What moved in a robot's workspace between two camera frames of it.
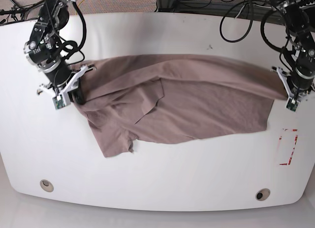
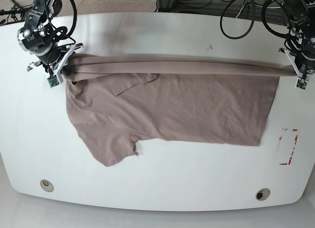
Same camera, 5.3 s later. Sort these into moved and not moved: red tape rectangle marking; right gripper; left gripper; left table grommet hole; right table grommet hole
Moved: right gripper; left gripper
Not moved: right table grommet hole; left table grommet hole; red tape rectangle marking
